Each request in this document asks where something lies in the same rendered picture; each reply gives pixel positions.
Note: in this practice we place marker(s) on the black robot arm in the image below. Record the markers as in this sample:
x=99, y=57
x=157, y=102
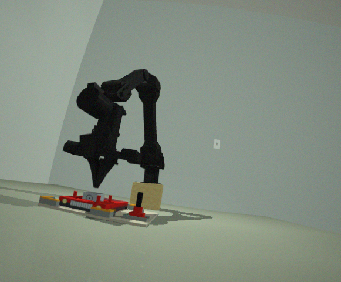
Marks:
x=99, y=102

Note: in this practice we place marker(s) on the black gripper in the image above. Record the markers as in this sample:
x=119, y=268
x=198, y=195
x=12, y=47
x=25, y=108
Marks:
x=101, y=166

